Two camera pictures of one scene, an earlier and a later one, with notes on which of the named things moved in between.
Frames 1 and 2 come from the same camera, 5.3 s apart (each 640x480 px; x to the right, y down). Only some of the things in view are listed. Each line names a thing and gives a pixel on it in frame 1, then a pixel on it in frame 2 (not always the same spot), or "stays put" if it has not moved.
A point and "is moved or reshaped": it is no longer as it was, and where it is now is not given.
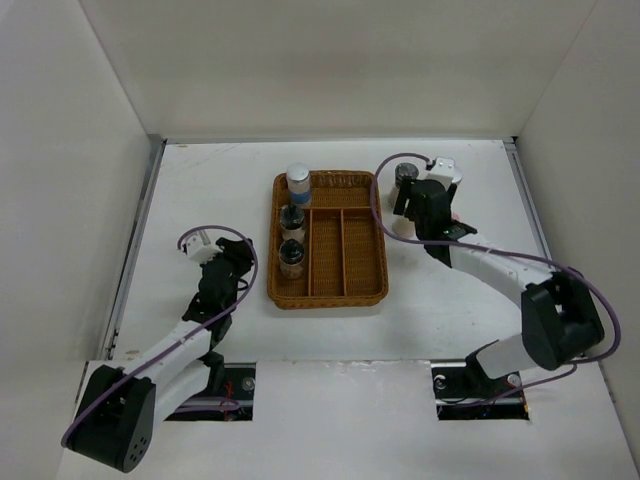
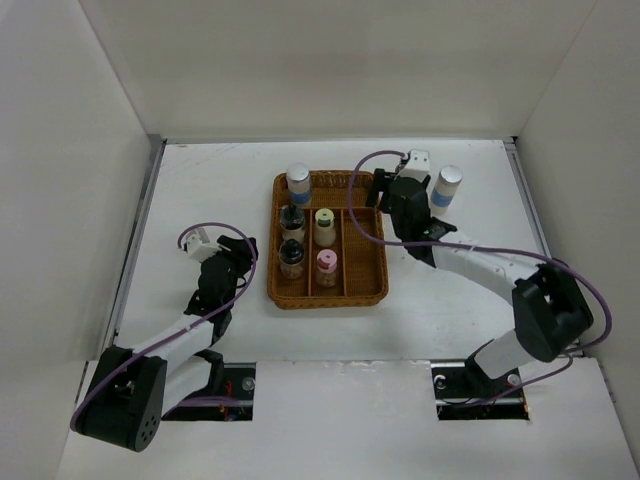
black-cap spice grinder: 291,218 stays put
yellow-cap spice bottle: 403,228 is moved or reshaped
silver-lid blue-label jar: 298,177 stays put
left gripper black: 236,250 stays put
